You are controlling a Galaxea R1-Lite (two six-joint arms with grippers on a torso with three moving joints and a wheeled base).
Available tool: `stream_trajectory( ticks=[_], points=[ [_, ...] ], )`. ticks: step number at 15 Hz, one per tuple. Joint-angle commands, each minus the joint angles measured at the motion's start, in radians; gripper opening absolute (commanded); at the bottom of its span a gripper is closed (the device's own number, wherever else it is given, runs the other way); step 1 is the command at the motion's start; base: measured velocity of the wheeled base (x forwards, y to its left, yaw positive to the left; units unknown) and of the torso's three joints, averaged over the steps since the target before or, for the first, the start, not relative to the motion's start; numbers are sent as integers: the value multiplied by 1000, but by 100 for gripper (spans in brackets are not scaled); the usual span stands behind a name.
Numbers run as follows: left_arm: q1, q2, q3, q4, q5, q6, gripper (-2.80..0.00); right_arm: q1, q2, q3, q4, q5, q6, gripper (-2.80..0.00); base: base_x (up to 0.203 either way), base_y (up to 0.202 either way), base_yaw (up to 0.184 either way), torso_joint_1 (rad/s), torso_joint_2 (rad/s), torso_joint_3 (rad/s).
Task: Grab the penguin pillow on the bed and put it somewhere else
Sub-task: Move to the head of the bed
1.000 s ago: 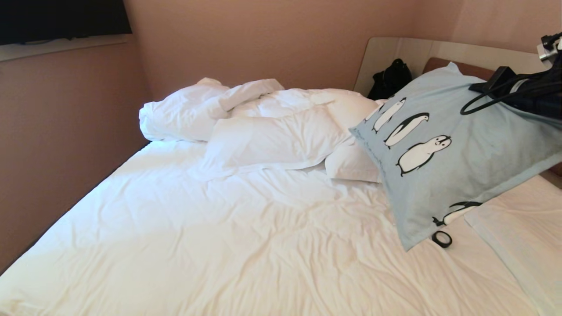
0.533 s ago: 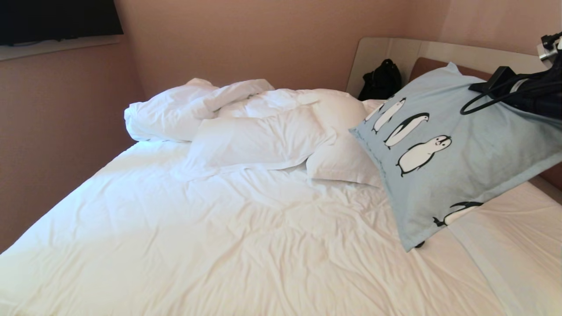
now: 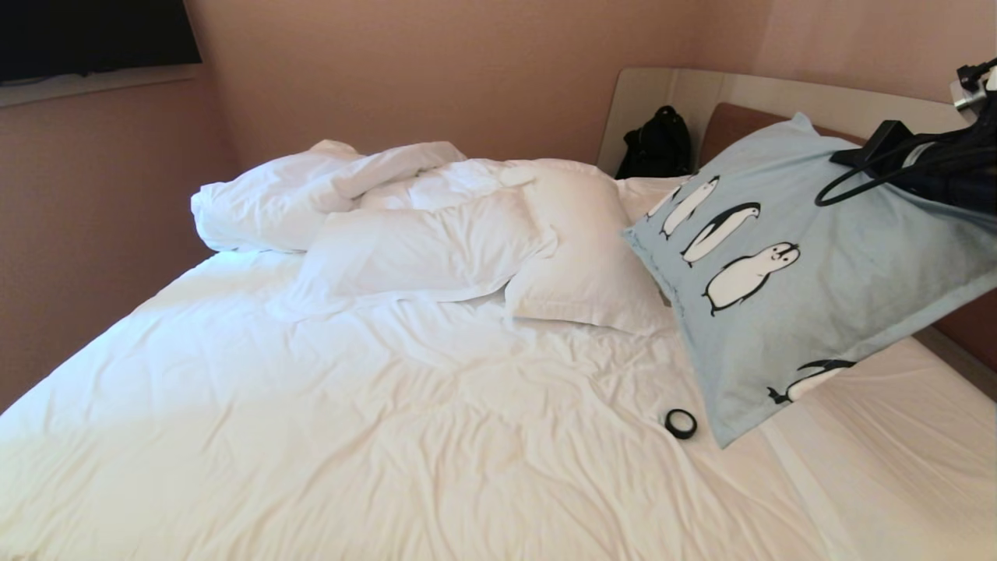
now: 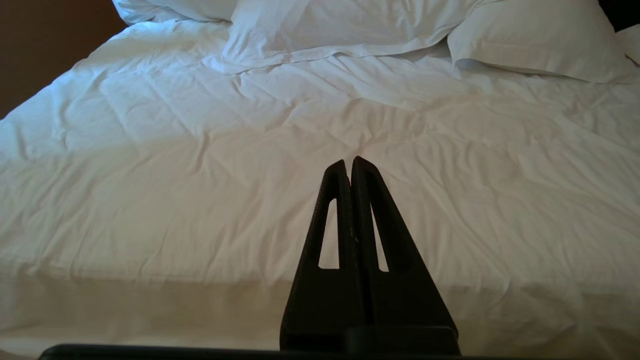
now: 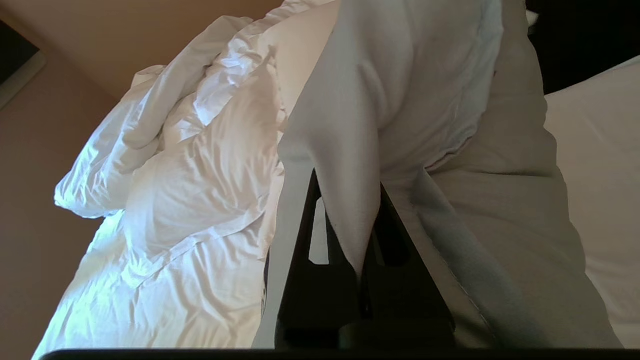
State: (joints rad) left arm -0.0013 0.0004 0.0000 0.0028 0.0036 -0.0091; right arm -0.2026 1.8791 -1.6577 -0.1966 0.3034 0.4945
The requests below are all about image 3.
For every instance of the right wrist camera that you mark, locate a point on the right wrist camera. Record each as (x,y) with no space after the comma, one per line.
(974,92)

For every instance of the brown padded headboard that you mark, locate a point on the brown padded headboard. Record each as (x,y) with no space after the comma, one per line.
(974,323)

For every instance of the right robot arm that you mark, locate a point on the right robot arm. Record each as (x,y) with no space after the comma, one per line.
(986,167)

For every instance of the black tape roll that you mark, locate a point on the black tape roll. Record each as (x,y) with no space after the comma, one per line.
(681,424)

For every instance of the beige headboard panel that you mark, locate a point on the beige headboard panel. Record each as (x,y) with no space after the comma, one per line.
(670,89)

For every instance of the black wall television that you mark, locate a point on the black wall television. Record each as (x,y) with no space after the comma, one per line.
(93,35)

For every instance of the white bed sheet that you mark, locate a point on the white bed sheet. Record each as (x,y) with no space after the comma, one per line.
(389,436)

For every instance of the white crumpled duvet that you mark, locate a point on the white crumpled duvet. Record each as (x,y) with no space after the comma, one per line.
(311,195)

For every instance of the white square pillow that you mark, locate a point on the white square pillow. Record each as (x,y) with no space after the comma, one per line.
(592,265)

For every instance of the light blue penguin pillow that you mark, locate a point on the light blue penguin pillow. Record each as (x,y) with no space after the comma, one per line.
(826,327)

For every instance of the black bag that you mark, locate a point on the black bag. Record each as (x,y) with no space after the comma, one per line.
(658,146)

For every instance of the white wall ledge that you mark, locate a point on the white wall ledge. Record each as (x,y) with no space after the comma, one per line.
(101,82)

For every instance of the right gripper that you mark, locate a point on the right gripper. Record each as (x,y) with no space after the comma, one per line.
(872,146)

